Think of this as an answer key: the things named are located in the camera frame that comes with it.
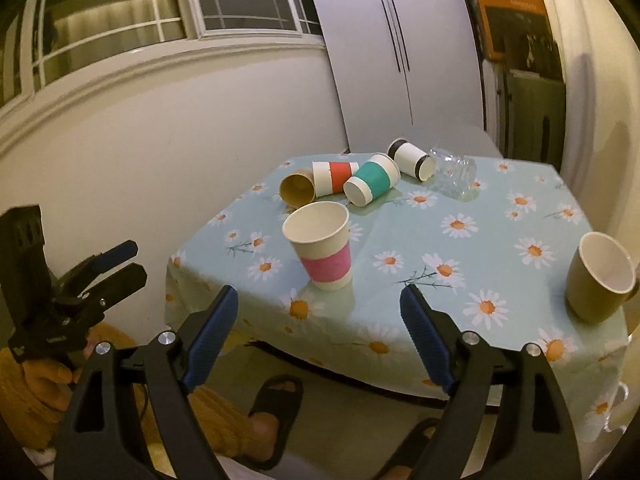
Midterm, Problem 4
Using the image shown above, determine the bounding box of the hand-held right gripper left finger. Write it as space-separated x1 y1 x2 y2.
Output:
54 285 240 480

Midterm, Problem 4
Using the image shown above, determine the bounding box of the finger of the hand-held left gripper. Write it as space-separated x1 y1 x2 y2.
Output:
82 262 149 313
75 240 139 281

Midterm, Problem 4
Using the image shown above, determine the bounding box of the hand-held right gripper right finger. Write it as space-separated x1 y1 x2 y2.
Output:
399 284 584 480

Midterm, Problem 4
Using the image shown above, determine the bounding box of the teal band paper cup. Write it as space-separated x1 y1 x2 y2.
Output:
342 153 402 207

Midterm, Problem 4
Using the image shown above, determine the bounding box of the black band paper cup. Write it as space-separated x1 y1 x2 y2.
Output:
387 138 436 183

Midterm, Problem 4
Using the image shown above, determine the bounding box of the red band paper cup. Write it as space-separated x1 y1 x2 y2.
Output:
278 160 362 209

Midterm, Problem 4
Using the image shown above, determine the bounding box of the pink band paper cup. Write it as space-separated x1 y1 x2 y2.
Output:
282 201 355 292

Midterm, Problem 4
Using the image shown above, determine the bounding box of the clear plastic cup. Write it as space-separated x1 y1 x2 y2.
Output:
426 147 477 200

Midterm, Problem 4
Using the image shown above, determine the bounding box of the person's left hand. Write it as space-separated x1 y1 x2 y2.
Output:
27 332 98 413

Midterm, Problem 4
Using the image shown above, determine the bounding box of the person's left leg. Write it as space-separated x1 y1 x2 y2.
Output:
140 385 281 463

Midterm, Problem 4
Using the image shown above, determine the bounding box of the black slipper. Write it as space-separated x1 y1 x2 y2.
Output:
372 416 443 480
235 374 305 472

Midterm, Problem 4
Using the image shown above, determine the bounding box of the daisy print tablecloth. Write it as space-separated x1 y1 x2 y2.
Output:
165 152 632 444

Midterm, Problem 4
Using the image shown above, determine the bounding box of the olive ceramic mug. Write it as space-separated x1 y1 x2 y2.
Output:
565 232 639 325

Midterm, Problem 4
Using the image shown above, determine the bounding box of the white framed window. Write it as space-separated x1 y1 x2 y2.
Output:
0 0 326 108

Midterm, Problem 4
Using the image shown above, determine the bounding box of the white cabinet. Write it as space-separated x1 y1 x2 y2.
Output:
481 58 567 165

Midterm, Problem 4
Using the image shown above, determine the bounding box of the grey wardrobe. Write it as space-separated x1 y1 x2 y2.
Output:
300 0 487 155

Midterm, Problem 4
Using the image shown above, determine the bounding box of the orange cardboard box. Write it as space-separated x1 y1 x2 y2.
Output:
466 0 565 82

